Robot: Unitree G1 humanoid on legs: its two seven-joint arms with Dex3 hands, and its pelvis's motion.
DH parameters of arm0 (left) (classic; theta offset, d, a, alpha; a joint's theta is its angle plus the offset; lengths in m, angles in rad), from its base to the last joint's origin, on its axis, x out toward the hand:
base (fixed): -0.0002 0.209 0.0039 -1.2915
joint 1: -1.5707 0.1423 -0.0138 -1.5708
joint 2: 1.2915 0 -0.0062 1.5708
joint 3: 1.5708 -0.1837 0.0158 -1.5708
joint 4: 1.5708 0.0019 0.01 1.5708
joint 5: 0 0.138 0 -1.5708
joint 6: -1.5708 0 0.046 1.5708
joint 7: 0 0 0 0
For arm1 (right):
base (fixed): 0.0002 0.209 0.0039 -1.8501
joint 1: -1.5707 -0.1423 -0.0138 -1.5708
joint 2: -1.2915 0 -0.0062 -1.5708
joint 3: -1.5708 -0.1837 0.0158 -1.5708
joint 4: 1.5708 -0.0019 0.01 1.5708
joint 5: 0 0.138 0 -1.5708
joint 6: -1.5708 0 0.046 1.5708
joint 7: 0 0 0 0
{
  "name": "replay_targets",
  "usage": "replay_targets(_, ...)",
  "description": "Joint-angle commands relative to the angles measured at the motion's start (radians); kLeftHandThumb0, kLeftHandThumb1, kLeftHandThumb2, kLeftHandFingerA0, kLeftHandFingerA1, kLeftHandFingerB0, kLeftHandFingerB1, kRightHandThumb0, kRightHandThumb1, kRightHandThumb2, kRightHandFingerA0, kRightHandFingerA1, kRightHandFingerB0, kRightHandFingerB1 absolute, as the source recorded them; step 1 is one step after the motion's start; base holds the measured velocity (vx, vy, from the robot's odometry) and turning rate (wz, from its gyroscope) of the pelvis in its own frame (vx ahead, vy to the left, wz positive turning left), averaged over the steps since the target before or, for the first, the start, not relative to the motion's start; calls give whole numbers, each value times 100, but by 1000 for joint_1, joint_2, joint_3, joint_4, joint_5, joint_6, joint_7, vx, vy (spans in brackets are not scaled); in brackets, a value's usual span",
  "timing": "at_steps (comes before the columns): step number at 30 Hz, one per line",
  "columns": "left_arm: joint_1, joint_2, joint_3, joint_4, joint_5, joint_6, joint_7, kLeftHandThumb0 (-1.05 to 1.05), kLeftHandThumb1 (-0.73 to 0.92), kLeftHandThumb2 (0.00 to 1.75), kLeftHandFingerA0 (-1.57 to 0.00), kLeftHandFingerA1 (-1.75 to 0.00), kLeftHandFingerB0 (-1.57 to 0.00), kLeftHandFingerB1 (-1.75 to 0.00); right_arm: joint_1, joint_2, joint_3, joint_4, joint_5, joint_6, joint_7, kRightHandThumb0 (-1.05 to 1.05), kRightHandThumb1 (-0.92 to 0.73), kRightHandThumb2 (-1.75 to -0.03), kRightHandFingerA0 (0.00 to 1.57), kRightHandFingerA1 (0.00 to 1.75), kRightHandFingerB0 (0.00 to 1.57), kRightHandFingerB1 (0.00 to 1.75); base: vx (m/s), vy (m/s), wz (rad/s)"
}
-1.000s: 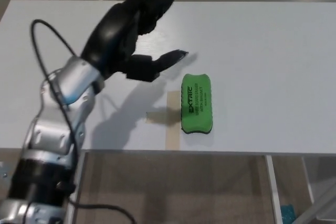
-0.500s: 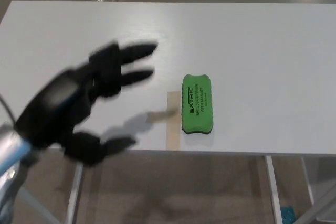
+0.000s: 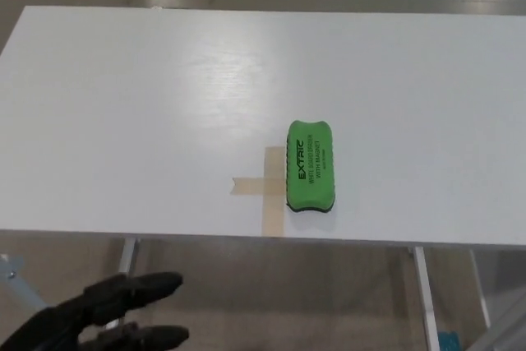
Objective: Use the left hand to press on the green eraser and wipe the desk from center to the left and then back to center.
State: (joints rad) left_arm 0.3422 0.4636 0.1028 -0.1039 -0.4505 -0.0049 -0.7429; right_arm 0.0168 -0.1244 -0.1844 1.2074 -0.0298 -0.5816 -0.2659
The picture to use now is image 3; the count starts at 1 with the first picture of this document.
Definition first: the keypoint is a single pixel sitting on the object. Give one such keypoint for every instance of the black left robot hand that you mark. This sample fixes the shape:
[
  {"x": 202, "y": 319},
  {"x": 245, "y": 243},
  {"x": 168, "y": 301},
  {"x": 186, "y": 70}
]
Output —
[{"x": 82, "y": 314}]

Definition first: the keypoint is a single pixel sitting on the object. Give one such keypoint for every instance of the green whiteboard eraser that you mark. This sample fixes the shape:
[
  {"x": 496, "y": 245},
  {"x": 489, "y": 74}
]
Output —
[{"x": 311, "y": 166}]

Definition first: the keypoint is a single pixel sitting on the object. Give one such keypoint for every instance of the grey-blue metal stand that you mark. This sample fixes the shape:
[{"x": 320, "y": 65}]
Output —
[{"x": 20, "y": 281}]

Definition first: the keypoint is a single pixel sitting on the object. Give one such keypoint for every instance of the white table leg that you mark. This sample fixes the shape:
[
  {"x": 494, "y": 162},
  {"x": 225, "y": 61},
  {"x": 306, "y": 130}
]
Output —
[
  {"x": 481, "y": 289},
  {"x": 128, "y": 256},
  {"x": 426, "y": 297}
]

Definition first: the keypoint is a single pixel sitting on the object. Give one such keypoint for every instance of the short beige tape strip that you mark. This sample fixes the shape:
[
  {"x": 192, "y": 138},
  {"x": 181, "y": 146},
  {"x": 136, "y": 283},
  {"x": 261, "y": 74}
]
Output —
[{"x": 250, "y": 186}]

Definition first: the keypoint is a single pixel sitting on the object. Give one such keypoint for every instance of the teal textured object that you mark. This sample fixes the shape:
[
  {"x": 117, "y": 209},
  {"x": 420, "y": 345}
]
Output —
[{"x": 448, "y": 342}]

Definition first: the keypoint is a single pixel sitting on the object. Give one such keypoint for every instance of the grey metal frame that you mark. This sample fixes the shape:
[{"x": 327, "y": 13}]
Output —
[{"x": 505, "y": 330}]

